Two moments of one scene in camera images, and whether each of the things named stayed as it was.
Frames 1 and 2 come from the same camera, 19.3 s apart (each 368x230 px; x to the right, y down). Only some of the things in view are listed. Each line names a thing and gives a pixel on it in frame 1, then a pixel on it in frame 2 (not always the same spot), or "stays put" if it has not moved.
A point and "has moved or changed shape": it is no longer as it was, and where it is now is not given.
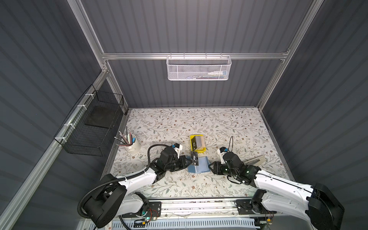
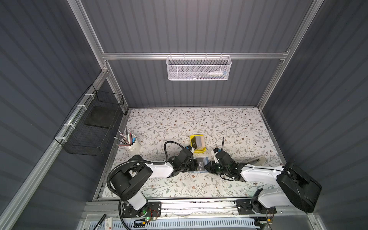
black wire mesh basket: x=86 y=125 stays put
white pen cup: x=134 y=148 stays put
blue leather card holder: x=203 y=166 stays put
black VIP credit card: x=194 y=158 has moved or changed shape
